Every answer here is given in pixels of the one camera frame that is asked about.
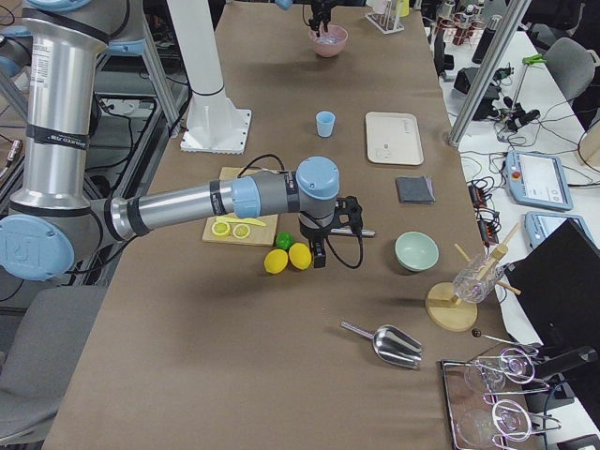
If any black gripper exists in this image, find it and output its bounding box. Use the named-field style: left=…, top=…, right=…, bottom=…
left=299, top=196, right=363, bottom=268
left=307, top=0, right=336, bottom=37

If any pile of clear ice cubes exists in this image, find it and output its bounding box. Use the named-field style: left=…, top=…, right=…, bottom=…
left=313, top=28, right=346, bottom=46

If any light blue plastic cup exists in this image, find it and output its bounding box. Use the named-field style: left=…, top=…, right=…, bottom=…
left=315, top=111, right=337, bottom=138

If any steel ice scoop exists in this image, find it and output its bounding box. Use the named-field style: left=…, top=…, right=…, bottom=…
left=340, top=322, right=423, bottom=369

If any wooden cup stand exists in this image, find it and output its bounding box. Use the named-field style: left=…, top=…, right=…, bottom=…
left=426, top=223, right=521, bottom=332

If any yellow lemon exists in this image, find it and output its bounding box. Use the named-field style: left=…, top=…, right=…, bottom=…
left=288, top=242, right=312, bottom=270
left=263, top=248, right=289, bottom=275

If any pink bowl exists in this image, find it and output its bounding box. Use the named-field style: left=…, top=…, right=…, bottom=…
left=308, top=24, right=348, bottom=58

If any steel muddler black tip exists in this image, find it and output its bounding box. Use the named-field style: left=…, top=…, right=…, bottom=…
left=330, top=227, right=376, bottom=238

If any green lime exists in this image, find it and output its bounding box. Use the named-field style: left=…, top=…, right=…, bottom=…
left=275, top=232, right=295, bottom=251

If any wooden cutting board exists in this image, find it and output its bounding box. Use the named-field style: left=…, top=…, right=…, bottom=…
left=202, top=166, right=282, bottom=248

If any yellow plastic knife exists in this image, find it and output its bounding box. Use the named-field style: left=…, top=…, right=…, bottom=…
left=214, top=216, right=266, bottom=227

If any lemon slice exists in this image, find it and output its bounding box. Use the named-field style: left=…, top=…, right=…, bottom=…
left=211, top=221, right=231, bottom=237
left=232, top=223, right=251, bottom=239

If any mint green bowl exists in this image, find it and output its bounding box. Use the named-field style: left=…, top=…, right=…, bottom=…
left=395, top=232, right=439, bottom=272

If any grey folded cloth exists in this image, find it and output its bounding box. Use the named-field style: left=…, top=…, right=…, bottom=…
left=395, top=176, right=435, bottom=204

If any cream rectangular tray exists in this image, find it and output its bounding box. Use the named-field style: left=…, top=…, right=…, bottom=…
left=365, top=112, right=424, bottom=166

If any clear glass on stand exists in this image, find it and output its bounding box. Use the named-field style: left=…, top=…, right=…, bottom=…
left=453, top=254, right=503, bottom=304

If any wine glass in rack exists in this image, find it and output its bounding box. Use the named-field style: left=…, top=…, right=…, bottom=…
left=457, top=399, right=532, bottom=449
left=464, top=348, right=534, bottom=394

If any blue teach pendant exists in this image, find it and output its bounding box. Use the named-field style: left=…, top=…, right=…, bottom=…
left=504, top=151, right=574, bottom=211
left=524, top=211, right=594, bottom=250

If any black monitor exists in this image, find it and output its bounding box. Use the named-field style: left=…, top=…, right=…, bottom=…
left=504, top=217, right=600, bottom=362

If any grey office chair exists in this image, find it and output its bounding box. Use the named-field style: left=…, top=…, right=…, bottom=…
left=1, top=286, right=107, bottom=444

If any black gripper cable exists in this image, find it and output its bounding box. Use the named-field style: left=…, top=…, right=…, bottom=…
left=325, top=224, right=365, bottom=270

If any white wire cup rack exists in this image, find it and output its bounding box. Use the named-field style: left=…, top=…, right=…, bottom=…
left=365, top=0, right=404, bottom=35

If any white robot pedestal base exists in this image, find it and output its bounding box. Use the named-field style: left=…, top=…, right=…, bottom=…
left=166, top=0, right=252, bottom=156

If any aluminium frame post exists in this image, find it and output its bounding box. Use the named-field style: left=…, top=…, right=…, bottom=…
left=448, top=0, right=531, bottom=148

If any black wire glass rack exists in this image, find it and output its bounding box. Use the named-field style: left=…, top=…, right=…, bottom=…
left=440, top=346, right=562, bottom=449

